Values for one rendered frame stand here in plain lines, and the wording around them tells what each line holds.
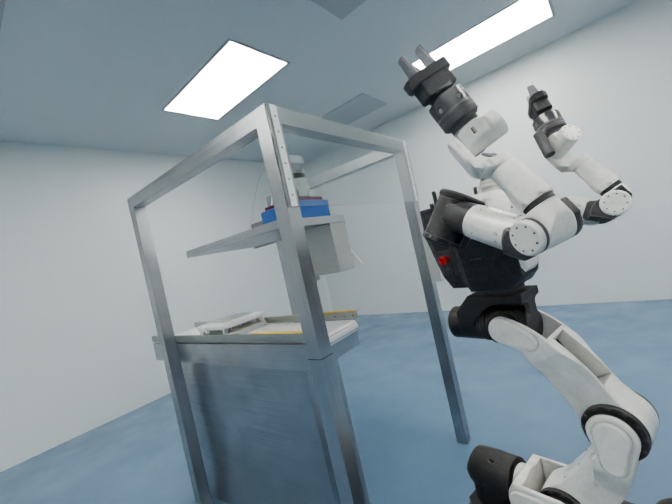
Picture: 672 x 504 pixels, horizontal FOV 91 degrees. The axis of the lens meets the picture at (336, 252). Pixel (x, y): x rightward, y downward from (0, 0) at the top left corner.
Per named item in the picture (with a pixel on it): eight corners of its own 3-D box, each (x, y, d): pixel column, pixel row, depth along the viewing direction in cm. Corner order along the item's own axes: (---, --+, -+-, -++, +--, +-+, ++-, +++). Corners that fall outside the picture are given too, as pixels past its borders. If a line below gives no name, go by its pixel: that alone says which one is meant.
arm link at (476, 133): (439, 119, 75) (470, 159, 75) (481, 85, 73) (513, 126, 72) (436, 132, 86) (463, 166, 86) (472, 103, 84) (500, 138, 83)
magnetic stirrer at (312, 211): (333, 216, 140) (328, 195, 139) (298, 219, 123) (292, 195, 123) (300, 226, 152) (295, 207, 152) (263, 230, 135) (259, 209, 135)
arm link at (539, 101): (549, 107, 126) (563, 131, 121) (522, 119, 129) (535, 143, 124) (553, 84, 115) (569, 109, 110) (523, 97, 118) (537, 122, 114)
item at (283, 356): (360, 343, 140) (354, 320, 140) (315, 372, 118) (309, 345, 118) (201, 343, 221) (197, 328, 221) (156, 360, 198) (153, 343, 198)
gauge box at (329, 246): (355, 267, 140) (345, 221, 140) (340, 272, 132) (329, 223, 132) (317, 273, 154) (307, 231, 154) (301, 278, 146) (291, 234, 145)
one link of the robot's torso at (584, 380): (616, 475, 86) (476, 334, 109) (630, 439, 97) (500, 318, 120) (670, 452, 77) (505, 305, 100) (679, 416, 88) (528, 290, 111)
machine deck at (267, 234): (345, 223, 140) (343, 214, 140) (279, 231, 110) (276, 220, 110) (254, 248, 178) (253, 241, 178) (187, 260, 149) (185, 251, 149)
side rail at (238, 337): (316, 340, 118) (314, 331, 118) (313, 341, 116) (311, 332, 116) (155, 340, 200) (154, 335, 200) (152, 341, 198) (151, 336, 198)
